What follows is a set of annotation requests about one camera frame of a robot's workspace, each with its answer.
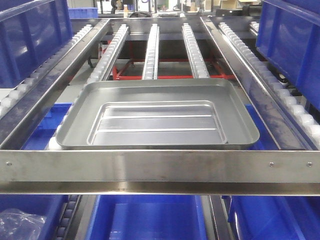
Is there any blue bin lower middle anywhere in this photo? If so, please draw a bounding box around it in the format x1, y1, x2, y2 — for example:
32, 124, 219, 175
85, 194, 207, 240

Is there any blue bin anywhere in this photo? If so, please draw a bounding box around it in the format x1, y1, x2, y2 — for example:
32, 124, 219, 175
0, 0, 73, 88
224, 195, 320, 240
0, 194, 69, 240
256, 0, 320, 109
85, 194, 207, 240

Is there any silver ribbed metal tray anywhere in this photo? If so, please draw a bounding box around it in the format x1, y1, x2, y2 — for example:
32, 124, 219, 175
55, 78, 260, 150

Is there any right steel side rail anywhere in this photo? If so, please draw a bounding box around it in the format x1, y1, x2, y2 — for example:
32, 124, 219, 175
200, 17, 310, 150

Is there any left steel side rail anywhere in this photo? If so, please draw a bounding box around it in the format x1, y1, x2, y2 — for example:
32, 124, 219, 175
0, 19, 109, 150

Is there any blue bin upper left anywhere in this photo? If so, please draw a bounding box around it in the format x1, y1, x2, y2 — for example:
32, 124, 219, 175
0, 0, 73, 88

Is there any steel side rail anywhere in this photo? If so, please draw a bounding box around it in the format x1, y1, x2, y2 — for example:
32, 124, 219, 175
0, 19, 109, 150
200, 17, 310, 150

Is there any lower left roller track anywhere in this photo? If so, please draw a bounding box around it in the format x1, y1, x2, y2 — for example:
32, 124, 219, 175
54, 195, 80, 240

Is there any far right roller track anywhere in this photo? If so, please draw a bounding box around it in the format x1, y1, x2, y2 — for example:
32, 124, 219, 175
218, 22, 320, 148

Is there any right inner roller track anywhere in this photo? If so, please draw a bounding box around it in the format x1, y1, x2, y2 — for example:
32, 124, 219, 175
182, 23, 210, 79

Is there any roller track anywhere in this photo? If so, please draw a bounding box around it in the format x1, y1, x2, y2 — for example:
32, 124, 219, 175
54, 195, 80, 240
218, 22, 320, 148
182, 23, 210, 79
86, 24, 129, 84
141, 23, 160, 80
0, 24, 93, 118

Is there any left inner roller track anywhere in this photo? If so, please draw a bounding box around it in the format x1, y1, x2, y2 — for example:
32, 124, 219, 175
86, 24, 129, 84

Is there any clear plastic bag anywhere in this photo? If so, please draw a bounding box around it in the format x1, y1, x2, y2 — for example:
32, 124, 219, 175
0, 208, 47, 240

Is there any far left roller track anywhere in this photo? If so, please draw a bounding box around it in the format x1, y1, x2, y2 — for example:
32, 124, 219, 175
0, 24, 93, 118

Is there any steel front cross rail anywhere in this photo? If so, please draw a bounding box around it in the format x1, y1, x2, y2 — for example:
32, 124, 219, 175
0, 150, 320, 196

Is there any blue bin lower right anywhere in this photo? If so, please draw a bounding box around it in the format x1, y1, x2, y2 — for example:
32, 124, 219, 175
224, 195, 320, 240

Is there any blue bin lower left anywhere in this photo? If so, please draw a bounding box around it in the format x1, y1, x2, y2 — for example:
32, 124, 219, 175
0, 194, 69, 240

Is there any middle roller track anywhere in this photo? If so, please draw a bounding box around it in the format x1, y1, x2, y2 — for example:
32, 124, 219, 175
141, 23, 160, 80

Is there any blue bin upper right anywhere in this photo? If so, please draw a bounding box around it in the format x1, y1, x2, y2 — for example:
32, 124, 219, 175
256, 0, 320, 109

